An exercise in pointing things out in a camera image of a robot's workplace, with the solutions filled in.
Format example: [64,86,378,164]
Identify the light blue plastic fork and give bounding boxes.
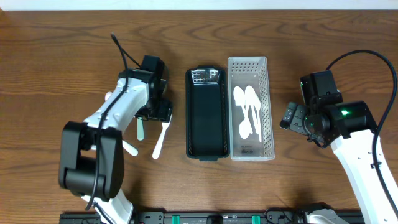
[136,118,145,141]

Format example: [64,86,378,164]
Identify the white plastic fork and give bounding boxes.
[152,116,172,159]

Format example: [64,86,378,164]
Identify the white plastic spoon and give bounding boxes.
[233,86,254,135]
[253,96,262,142]
[239,105,252,139]
[245,85,259,130]

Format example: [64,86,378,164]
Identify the clear white plastic basket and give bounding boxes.
[228,57,275,161]

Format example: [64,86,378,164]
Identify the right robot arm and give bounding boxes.
[280,101,397,223]

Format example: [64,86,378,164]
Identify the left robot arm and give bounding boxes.
[58,66,172,223]

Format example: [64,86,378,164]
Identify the white fork under arm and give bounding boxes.
[122,140,139,156]

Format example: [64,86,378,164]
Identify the dark green plastic basket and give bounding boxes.
[185,65,230,161]

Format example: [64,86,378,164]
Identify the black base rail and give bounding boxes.
[58,203,364,224]

